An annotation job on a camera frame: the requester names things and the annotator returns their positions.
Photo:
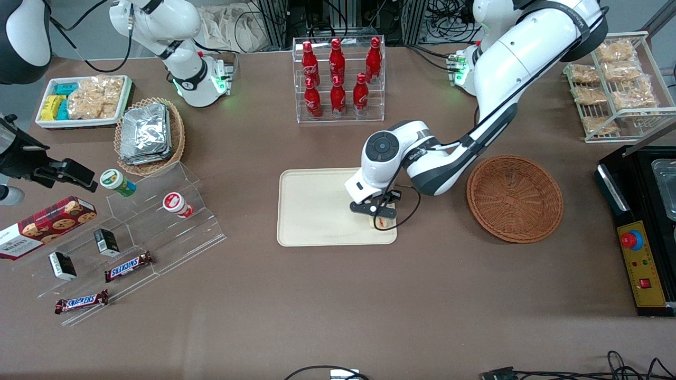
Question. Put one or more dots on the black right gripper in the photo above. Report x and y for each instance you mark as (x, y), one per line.
(20, 160)

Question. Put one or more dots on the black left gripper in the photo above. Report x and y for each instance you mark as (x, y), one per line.
(392, 198)

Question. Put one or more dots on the triangle sandwich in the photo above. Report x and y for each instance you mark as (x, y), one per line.
(388, 223)

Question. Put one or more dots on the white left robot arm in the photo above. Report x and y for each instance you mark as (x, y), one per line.
(507, 58)

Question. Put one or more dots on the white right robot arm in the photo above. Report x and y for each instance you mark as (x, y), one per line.
(179, 31)

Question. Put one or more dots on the white rectangular snack tray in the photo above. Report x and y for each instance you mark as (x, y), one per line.
(47, 123)

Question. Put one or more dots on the beige plastic tray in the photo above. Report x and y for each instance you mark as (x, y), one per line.
(311, 211)

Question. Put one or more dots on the oval light wicker basket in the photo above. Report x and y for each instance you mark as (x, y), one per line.
(177, 137)

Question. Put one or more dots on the round brown wicker basket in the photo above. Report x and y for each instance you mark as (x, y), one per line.
(515, 200)

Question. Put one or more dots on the red tartan cookie box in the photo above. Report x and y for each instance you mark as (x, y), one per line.
(47, 227)

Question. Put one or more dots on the green lid snack cup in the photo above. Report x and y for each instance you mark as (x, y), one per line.
(115, 181)

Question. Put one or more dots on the teal snack packet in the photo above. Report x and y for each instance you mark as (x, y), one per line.
(63, 111)
(66, 88)

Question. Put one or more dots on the yellow snack packet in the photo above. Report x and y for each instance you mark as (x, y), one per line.
(52, 108)

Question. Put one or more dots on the small black box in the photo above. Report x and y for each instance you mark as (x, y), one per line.
(62, 265)
(107, 241)

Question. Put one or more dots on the clear bag of crackers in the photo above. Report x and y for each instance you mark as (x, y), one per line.
(95, 97)

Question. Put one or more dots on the silver foil pack stack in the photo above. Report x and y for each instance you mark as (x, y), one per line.
(145, 134)

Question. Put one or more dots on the clear acrylic bottle rack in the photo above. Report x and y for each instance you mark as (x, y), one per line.
(348, 120)

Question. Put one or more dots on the brown Snickers bar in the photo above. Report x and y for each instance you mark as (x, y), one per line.
(128, 266)
(81, 302)

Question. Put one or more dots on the red lid snack cup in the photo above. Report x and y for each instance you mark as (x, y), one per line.
(174, 203)

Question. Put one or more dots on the clear acrylic stepped stand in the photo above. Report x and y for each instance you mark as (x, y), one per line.
(158, 240)

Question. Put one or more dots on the red cola bottle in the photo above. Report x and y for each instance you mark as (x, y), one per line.
(312, 103)
(360, 97)
(337, 60)
(338, 100)
(374, 60)
(309, 62)

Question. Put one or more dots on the small white device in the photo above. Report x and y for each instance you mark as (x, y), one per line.
(344, 374)

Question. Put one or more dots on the white cloth bag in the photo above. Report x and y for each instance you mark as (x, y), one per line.
(227, 26)

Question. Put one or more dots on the clear bag of pastries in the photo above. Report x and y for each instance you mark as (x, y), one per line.
(616, 50)
(622, 71)
(599, 125)
(634, 96)
(589, 95)
(583, 74)

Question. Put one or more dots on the red emergency stop button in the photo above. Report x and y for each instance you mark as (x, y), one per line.
(629, 240)

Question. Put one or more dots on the black control box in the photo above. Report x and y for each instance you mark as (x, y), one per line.
(641, 206)

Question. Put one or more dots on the yellow control panel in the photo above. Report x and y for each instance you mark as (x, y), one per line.
(652, 264)

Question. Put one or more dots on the dark metal bar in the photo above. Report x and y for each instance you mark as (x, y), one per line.
(652, 137)

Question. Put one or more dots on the clear plastic container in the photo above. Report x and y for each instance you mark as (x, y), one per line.
(666, 187)

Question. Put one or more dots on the grey metal pole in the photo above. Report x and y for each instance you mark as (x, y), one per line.
(660, 18)

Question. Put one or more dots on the aluminium frame post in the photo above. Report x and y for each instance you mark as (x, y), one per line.
(272, 21)
(414, 18)

